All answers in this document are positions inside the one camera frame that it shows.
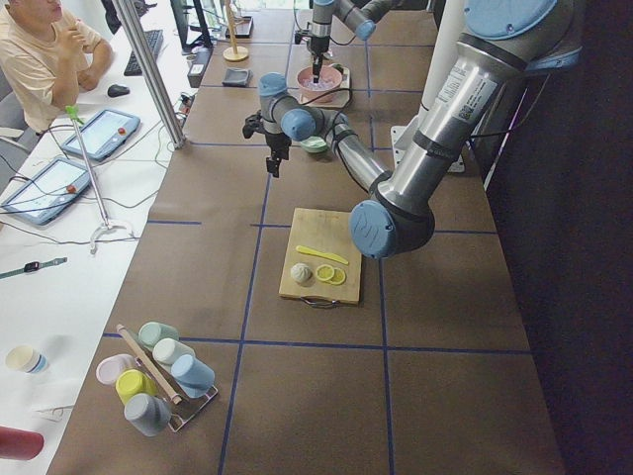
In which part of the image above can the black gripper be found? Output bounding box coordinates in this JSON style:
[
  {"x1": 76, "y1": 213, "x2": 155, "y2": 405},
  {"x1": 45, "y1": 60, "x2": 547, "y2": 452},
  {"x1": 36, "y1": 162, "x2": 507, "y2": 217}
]
[
  {"x1": 309, "y1": 36, "x2": 329, "y2": 83},
  {"x1": 265, "y1": 133, "x2": 291, "y2": 178}
]

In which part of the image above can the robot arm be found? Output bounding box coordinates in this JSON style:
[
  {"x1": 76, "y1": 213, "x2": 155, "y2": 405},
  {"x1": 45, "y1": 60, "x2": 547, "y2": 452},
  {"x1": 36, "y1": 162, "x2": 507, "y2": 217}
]
[
  {"x1": 308, "y1": 0, "x2": 401, "y2": 83},
  {"x1": 243, "y1": 1, "x2": 585, "y2": 259}
]

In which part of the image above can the white robot base pillar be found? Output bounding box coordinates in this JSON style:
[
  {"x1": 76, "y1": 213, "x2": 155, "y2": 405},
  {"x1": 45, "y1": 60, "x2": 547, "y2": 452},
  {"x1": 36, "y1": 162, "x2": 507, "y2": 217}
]
[{"x1": 391, "y1": 0, "x2": 465, "y2": 169}]

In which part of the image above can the pink bowl of ice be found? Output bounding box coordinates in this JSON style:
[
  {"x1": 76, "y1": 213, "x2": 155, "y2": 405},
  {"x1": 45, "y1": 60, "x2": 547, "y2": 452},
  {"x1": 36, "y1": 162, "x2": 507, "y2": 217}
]
[{"x1": 297, "y1": 65, "x2": 343, "y2": 103}]

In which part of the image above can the green ceramic bowl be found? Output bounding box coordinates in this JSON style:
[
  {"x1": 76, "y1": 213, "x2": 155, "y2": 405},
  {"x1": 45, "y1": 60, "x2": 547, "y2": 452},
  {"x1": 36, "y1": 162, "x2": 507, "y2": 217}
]
[{"x1": 300, "y1": 136, "x2": 329, "y2": 153}]

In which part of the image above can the wooden mug tree stand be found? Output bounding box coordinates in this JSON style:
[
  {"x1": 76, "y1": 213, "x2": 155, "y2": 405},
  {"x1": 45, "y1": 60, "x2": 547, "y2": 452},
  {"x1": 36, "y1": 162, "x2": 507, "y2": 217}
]
[{"x1": 223, "y1": 0, "x2": 249, "y2": 62}]

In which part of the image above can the grey folded cloth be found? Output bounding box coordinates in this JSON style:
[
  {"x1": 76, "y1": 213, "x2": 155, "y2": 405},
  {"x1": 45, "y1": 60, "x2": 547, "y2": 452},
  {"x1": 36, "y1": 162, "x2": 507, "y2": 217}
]
[{"x1": 222, "y1": 67, "x2": 252, "y2": 87}]

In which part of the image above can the wooden cutting board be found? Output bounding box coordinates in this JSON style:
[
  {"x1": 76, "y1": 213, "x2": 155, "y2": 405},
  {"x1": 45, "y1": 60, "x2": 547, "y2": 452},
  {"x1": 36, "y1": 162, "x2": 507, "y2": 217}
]
[{"x1": 279, "y1": 208, "x2": 362, "y2": 305}]

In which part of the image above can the yellow plastic knife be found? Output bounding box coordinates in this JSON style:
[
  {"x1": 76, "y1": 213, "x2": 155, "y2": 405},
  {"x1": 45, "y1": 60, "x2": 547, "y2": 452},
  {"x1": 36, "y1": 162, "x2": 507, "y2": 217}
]
[{"x1": 295, "y1": 245, "x2": 349, "y2": 265}]

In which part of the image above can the black keyboard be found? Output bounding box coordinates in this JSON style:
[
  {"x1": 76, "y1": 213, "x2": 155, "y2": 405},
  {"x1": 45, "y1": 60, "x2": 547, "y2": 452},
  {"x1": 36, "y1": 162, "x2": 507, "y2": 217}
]
[{"x1": 123, "y1": 29, "x2": 165, "y2": 77}]

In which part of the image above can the far teach pendant tablet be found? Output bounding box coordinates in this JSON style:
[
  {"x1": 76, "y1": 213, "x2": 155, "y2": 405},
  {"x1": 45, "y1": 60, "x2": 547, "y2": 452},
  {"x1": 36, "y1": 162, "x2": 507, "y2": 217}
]
[{"x1": 80, "y1": 109, "x2": 140, "y2": 161}]

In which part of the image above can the teach pendant tablet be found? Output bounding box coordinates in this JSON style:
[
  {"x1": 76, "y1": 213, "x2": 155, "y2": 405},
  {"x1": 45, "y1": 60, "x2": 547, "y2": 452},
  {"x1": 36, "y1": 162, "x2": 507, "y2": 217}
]
[
  {"x1": 1, "y1": 156, "x2": 90, "y2": 226},
  {"x1": 80, "y1": 109, "x2": 140, "y2": 161}
]

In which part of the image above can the black computer mouse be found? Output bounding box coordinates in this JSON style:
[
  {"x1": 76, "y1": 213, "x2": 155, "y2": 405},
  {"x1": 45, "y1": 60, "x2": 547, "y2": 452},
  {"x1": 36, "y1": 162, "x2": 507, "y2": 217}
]
[{"x1": 107, "y1": 84, "x2": 130, "y2": 98}]

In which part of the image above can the near teach pendant tablet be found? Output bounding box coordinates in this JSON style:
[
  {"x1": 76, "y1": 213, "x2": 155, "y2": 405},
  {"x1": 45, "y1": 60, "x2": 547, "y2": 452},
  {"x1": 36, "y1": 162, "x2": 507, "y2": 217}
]
[{"x1": 1, "y1": 156, "x2": 90, "y2": 226}]

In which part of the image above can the person in beige shirt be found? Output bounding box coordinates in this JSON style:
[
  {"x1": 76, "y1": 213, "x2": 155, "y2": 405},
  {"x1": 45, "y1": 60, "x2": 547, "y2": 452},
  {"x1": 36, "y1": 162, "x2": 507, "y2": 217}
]
[{"x1": 1, "y1": 1, "x2": 113, "y2": 134}]

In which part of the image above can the cup rack with cups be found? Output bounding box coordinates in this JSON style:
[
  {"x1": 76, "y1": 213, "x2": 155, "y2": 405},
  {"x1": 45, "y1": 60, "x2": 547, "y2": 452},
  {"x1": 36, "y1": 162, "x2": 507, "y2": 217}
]
[{"x1": 95, "y1": 322, "x2": 219, "y2": 437}]

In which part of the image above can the white paper cup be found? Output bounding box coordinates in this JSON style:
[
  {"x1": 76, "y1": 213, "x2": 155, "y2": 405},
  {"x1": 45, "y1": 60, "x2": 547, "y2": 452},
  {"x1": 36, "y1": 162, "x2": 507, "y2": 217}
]
[{"x1": 5, "y1": 344, "x2": 47, "y2": 374}]

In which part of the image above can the red cylinder bottle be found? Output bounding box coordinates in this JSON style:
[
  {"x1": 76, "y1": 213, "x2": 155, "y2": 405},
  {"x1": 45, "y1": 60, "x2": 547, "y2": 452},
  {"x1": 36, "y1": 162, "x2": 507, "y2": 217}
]
[{"x1": 0, "y1": 427, "x2": 45, "y2": 461}]

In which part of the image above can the aluminium frame post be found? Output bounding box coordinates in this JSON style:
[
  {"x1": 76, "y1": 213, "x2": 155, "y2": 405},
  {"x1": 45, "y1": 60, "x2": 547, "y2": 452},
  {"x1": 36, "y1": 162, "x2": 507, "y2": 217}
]
[{"x1": 113, "y1": 0, "x2": 186, "y2": 149}]

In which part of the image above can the white camera stand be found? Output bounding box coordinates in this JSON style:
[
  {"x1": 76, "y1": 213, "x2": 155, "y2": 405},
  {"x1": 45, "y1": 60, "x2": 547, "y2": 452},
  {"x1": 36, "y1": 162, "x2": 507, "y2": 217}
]
[{"x1": 65, "y1": 105, "x2": 135, "y2": 255}]

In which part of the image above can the green strap smartwatch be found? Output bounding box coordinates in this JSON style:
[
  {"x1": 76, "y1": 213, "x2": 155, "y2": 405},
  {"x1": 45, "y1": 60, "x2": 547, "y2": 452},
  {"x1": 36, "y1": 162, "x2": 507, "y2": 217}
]
[{"x1": 0, "y1": 257, "x2": 67, "y2": 279}]

